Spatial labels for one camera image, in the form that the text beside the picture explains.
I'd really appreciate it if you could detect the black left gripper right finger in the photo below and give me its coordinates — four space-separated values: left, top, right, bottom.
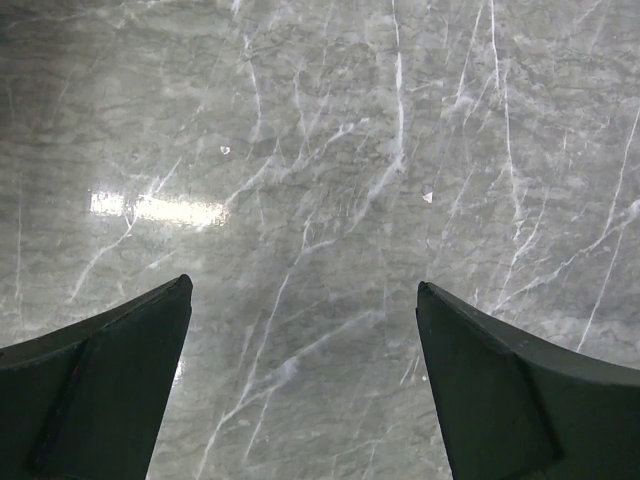
417 282 639 479

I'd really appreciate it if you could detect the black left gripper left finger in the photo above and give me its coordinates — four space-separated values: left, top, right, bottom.
1 275 193 479

